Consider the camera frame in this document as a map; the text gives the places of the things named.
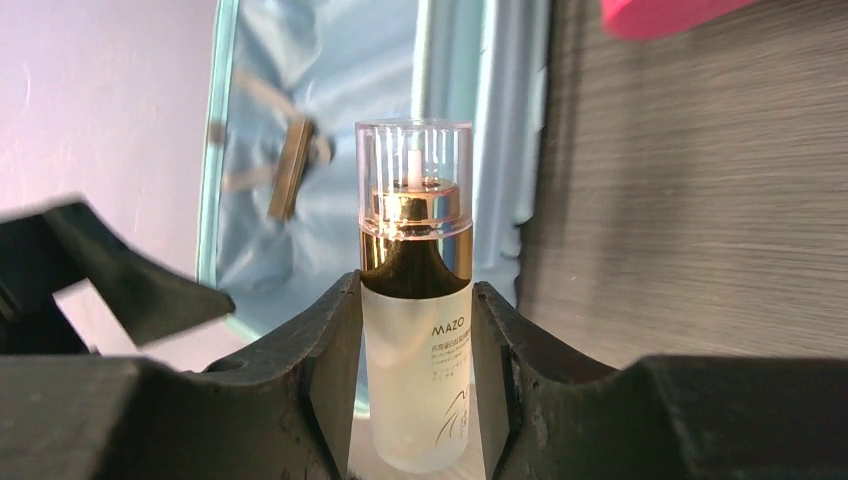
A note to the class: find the black and pink drawer box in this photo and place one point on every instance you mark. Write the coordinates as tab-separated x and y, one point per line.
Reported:
641	20

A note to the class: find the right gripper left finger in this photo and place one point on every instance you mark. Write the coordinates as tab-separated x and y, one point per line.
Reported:
279	408

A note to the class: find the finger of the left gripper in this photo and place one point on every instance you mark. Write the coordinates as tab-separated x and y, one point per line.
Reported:
45	252

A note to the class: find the light blue hard-shell suitcase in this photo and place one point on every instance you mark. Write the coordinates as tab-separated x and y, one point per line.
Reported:
315	105

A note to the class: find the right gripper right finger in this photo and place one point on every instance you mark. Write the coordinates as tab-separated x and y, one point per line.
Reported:
548	411

